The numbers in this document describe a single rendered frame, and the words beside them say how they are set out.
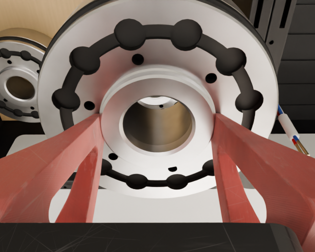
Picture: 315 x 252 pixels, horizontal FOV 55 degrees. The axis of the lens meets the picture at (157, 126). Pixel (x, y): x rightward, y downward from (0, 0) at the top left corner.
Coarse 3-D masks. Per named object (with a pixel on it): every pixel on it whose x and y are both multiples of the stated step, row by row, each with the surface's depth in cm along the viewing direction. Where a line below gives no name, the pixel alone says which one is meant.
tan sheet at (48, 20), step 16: (0, 0) 30; (16, 0) 30; (32, 0) 30; (48, 0) 30; (64, 0) 30; (80, 0) 30; (0, 16) 31; (16, 16) 31; (32, 16) 31; (48, 16) 31; (64, 16) 31; (48, 32) 32
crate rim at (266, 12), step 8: (256, 0) 20; (264, 0) 20; (272, 0) 20; (248, 8) 21; (256, 8) 22; (264, 8) 20; (248, 16) 21; (256, 16) 22; (264, 16) 21; (256, 24) 22; (264, 24) 21; (264, 32) 21; (264, 40) 22; (72, 176) 32; (64, 184) 32
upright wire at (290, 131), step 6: (282, 114) 13; (282, 120) 13; (288, 120) 13; (282, 126) 13; (288, 126) 12; (288, 132) 12; (294, 132) 12; (294, 138) 12; (294, 144) 12; (300, 144) 11; (300, 150) 11; (306, 150) 11
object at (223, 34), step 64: (128, 0) 10; (192, 0) 10; (64, 64) 11; (128, 64) 11; (192, 64) 11; (256, 64) 11; (64, 128) 13; (256, 128) 13; (128, 192) 16; (192, 192) 16
